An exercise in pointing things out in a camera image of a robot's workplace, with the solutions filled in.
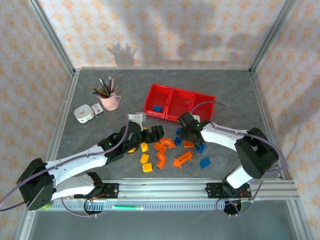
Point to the blue lego brick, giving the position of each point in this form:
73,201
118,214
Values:
178,131
205,163
157,109
201,150
178,141

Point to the orange lego brick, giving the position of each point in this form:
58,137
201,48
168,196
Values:
188,143

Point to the orange long holed lego plate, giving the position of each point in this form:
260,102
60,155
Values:
183,158

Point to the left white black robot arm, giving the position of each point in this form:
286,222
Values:
75,160

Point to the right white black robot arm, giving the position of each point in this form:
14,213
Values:
225,137

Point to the yellow rounded lego brick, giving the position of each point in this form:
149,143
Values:
132,150

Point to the red three-compartment plastic bin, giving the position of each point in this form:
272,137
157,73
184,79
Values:
180,100

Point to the pink ceramic mug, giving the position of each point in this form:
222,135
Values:
110,103

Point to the small clear card packet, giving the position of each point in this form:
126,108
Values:
98,110

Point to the white square bowl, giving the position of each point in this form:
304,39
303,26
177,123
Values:
85,118

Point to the dark brown pencil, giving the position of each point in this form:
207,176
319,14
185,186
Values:
97,94

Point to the yellow pencil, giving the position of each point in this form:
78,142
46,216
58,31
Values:
97,90

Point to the grey pencil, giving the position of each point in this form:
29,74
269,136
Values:
109,85

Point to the pink pencil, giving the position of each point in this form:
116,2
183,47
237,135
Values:
113,83

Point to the dark green pencil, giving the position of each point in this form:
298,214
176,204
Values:
103,83

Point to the lime green tape piece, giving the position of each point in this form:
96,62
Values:
46,207

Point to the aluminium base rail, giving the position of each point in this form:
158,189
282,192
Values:
162,190

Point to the aluminium side rail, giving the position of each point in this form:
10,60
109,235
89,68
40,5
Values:
63,117
265,120

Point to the aluminium frame post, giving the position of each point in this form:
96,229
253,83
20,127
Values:
272,35
50,35

